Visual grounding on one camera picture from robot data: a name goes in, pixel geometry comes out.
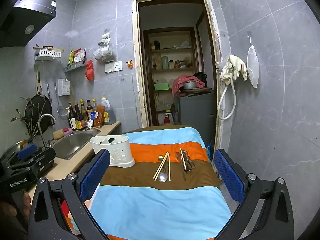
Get metal faucet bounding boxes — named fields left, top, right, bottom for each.
left=37, top=113, right=57, bottom=148

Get dark yellow label bottle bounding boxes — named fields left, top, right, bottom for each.
left=74, top=101, right=87, bottom=131

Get white wall socket panel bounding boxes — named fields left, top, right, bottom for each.
left=104, top=60, right=123, bottom=73

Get orange seasoning packet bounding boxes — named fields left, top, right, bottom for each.
left=94, top=105, right=105, bottom=129

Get white mesh bag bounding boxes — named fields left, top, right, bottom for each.
left=246, top=37, right=260, bottom=88

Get gold spoon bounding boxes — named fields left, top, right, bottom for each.
left=157, top=155, right=166, bottom=173

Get cream door frame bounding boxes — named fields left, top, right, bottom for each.
left=132, top=0, right=223, bottom=155

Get white plastic wall basket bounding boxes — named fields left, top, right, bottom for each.
left=34, top=47, right=63, bottom=61

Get cream knife holder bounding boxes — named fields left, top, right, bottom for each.
left=34, top=65, right=43, bottom=94

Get plastic oil jug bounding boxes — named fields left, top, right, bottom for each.
left=101, top=96, right=117, bottom=125

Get dark pump bottle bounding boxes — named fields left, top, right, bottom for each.
left=65, top=102, right=78, bottom=130

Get metal wall shelf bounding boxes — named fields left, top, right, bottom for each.
left=63, top=58, right=88, bottom=73

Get stainless steel sink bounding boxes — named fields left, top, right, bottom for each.
left=51, top=130, right=101, bottom=160

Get white wall box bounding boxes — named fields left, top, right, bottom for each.
left=58, top=78, right=71, bottom=96

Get striped blue orange brown blanket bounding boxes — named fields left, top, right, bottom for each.
left=60, top=125, right=233, bottom=240

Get wooden board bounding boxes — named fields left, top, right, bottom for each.
left=175, top=87, right=213, bottom=97

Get blue white packet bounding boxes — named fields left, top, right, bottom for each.
left=86, top=112, right=97, bottom=129

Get metal basin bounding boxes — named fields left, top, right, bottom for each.
left=0, top=140, right=28, bottom=160

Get black bag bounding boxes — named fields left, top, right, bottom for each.
left=194, top=72, right=208, bottom=88

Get yellow cap sauce bottle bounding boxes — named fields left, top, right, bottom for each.
left=80, top=99, right=89, bottom=123

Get cream rubber gloves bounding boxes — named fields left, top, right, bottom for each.
left=220, top=54, right=248, bottom=85

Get wooden shelf unit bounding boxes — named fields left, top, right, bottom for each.
left=143, top=27, right=204, bottom=127

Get dried branch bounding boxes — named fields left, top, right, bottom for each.
left=11, top=96, right=47, bottom=140

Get clear plastic bag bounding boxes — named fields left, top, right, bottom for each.
left=93, top=30, right=117, bottom=62

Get wooden stick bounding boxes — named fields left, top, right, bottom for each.
left=32, top=45, right=64, bottom=52

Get black range hood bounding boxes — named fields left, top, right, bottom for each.
left=0, top=0, right=56, bottom=47

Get hanging metal strainer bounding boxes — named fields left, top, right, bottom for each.
left=54, top=81, right=69, bottom=120

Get grey cabinet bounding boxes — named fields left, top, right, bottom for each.
left=174, top=90, right=215, bottom=145

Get black wok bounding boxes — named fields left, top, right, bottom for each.
left=24, top=93, right=53, bottom=134

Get blue plastic bag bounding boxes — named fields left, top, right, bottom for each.
left=205, top=141, right=214, bottom=161

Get person's left hand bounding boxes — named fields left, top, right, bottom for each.
left=0, top=191, right=32, bottom=227

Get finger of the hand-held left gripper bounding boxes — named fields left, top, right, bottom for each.
left=1, top=144, right=42, bottom=167
left=7, top=147, right=57, bottom=174

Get red snack packet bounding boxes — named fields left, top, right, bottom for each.
left=73, top=48, right=86, bottom=62

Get white plastic utensil holder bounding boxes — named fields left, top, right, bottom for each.
left=89, top=135, right=136, bottom=168

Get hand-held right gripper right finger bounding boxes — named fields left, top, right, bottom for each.
left=214, top=149, right=295, bottom=240

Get white hose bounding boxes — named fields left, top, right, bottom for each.
left=217, top=75, right=237, bottom=120

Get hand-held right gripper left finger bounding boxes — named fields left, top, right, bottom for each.
left=28, top=149, right=112, bottom=240

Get red plastic bag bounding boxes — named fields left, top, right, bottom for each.
left=85, top=60, right=95, bottom=82

